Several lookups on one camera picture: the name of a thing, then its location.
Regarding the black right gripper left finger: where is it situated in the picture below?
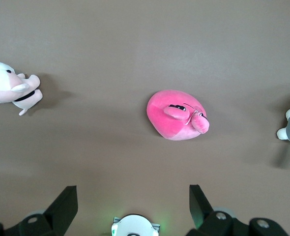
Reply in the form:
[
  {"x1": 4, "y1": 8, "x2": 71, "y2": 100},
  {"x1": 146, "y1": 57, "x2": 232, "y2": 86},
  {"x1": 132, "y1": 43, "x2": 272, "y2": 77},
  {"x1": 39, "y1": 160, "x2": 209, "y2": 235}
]
[{"x1": 0, "y1": 186, "x2": 79, "y2": 236}]

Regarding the pink white dog plush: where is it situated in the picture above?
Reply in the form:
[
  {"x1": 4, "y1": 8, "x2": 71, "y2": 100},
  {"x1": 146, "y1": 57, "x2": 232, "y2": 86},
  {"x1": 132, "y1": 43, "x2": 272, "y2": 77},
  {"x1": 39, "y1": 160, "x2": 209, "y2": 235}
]
[{"x1": 0, "y1": 61, "x2": 43, "y2": 116}]

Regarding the pink round plush toy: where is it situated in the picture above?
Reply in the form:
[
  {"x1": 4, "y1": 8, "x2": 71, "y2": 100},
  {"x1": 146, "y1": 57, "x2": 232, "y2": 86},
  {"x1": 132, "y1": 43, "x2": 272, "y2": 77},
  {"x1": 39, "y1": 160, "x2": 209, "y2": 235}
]
[{"x1": 146, "y1": 89, "x2": 211, "y2": 142}]

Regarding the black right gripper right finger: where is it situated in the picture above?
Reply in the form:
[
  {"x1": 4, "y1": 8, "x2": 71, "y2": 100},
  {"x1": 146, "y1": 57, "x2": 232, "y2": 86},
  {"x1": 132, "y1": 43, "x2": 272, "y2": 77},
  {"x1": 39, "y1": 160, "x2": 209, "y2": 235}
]
[{"x1": 184, "y1": 184, "x2": 290, "y2": 236}]

